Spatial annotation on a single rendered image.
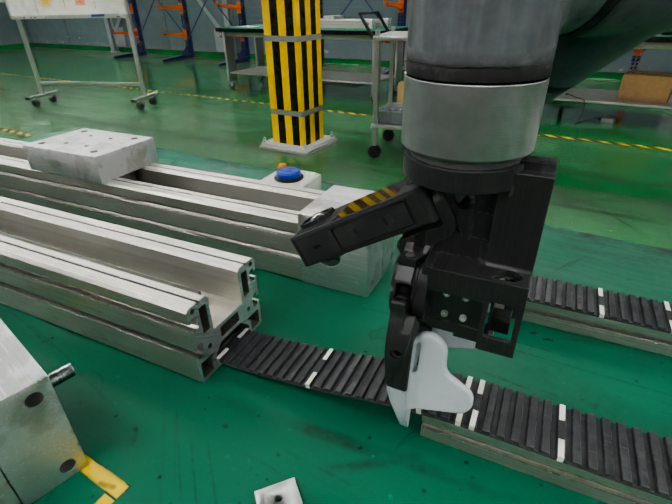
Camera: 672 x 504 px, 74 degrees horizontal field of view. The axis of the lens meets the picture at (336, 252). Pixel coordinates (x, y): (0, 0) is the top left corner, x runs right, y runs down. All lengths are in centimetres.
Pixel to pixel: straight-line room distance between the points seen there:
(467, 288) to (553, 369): 23
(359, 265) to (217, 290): 16
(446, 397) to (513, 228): 13
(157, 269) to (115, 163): 26
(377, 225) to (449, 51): 11
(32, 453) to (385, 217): 29
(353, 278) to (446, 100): 33
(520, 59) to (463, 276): 12
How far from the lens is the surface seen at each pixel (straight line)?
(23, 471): 40
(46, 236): 66
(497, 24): 23
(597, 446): 39
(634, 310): 54
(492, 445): 38
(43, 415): 38
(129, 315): 46
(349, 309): 51
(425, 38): 24
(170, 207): 67
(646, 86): 518
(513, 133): 25
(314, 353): 44
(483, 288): 27
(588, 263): 68
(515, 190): 26
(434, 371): 32
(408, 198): 27
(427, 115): 24
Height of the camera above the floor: 109
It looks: 30 degrees down
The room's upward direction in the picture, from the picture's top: 1 degrees counter-clockwise
